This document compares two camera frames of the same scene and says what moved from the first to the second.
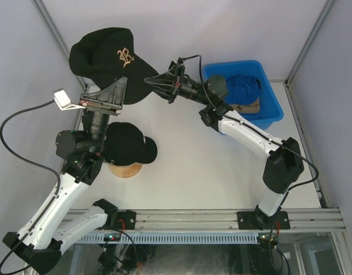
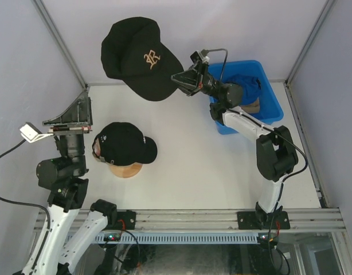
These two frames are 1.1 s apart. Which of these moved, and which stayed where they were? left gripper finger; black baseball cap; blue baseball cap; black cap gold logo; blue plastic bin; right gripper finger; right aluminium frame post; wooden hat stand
Moved: right gripper finger; left gripper finger; black cap gold logo
Stayed: blue plastic bin; wooden hat stand; blue baseball cap; right aluminium frame post; black baseball cap
